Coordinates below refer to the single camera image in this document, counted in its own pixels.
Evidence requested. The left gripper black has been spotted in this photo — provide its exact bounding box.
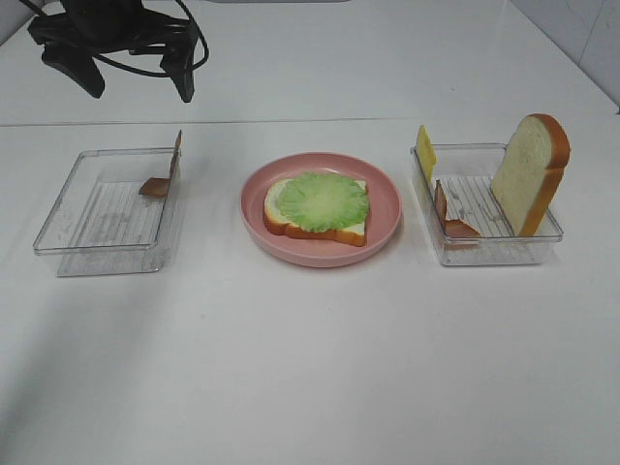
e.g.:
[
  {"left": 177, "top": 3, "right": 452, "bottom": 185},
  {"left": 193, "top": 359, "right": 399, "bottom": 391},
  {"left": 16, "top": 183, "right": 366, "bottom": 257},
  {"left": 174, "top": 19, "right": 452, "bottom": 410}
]
[{"left": 28, "top": 0, "right": 195, "bottom": 103}]

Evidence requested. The bacon strip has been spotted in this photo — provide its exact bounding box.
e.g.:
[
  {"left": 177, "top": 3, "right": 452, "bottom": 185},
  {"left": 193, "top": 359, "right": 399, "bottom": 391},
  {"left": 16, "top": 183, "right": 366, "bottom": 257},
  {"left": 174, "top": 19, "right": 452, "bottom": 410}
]
[
  {"left": 432, "top": 180, "right": 481, "bottom": 250},
  {"left": 139, "top": 130, "right": 183, "bottom": 199}
]

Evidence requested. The green lettuce leaf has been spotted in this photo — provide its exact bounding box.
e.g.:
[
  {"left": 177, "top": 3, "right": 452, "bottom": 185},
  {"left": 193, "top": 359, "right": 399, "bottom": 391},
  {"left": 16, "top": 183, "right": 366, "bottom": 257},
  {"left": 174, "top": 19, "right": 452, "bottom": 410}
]
[{"left": 275, "top": 172, "right": 370, "bottom": 233}]

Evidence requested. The bread slice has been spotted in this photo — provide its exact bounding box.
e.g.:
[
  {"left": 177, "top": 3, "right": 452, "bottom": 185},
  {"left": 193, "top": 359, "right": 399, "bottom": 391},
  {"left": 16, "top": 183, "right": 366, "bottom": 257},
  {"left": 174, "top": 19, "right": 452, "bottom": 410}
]
[
  {"left": 263, "top": 178, "right": 367, "bottom": 246},
  {"left": 491, "top": 113, "right": 571, "bottom": 236}
]

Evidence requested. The yellow cheese slice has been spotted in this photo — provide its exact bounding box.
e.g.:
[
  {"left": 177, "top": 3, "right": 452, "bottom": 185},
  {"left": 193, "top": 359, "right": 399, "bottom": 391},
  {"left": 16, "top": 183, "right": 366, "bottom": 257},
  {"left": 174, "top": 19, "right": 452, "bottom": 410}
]
[{"left": 416, "top": 125, "right": 438, "bottom": 184}]

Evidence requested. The left clear plastic tray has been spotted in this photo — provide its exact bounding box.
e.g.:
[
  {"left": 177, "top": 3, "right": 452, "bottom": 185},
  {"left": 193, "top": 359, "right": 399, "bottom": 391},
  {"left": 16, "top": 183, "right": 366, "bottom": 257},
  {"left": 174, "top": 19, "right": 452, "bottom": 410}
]
[{"left": 33, "top": 147, "right": 183, "bottom": 277}]

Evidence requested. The clear plastic tray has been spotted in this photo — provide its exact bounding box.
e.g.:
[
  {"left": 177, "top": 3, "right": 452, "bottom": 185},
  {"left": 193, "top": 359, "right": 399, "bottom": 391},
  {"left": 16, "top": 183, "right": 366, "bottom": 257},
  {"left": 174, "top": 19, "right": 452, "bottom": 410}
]
[
  {"left": 33, "top": 147, "right": 183, "bottom": 277},
  {"left": 410, "top": 142, "right": 564, "bottom": 266}
]

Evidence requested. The pink round plate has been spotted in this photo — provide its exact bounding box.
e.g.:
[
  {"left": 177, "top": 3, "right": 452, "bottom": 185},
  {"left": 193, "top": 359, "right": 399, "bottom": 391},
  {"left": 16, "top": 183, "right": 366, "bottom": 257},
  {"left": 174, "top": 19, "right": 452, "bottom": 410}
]
[{"left": 240, "top": 152, "right": 402, "bottom": 267}]

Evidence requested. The right clear plastic tray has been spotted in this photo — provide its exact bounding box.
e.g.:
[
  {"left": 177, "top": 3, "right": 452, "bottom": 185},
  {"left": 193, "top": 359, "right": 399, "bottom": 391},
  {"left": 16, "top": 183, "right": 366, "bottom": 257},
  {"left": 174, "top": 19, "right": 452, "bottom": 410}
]
[{"left": 410, "top": 142, "right": 564, "bottom": 266}]

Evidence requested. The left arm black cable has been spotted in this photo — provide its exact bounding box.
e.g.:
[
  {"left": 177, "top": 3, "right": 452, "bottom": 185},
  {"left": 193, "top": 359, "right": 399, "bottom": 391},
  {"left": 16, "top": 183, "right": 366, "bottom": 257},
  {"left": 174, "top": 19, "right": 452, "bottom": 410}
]
[{"left": 18, "top": 0, "right": 210, "bottom": 78}]

